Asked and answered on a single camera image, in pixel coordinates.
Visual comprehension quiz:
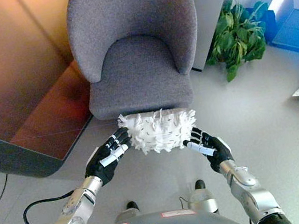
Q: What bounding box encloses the grey fabric armchair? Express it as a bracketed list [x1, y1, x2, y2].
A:
[62, 0, 213, 126]

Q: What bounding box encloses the silver right robot leg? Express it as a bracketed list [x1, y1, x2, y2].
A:
[183, 177, 220, 218]

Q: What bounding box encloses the green leafy plant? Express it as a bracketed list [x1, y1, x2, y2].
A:
[196, 0, 281, 86]

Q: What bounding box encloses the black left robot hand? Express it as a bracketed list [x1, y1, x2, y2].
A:
[77, 127, 138, 189]

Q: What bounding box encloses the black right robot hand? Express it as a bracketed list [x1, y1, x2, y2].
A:
[180, 121, 236, 178]

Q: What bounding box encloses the silver left robot leg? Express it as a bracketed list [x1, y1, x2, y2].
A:
[112, 199, 142, 224]

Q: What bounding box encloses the silver robot leg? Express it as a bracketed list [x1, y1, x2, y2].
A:
[112, 199, 142, 224]
[183, 177, 220, 218]

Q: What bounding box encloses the thin black leg cable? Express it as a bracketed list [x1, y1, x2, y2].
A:
[178, 195, 190, 209]

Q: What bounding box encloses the white fringed pillow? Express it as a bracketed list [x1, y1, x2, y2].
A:
[115, 101, 202, 161]

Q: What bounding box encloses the white cabinet panel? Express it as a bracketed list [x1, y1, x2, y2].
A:
[180, 0, 254, 74]

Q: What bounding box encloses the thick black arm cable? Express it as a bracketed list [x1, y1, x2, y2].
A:
[20, 190, 80, 224]

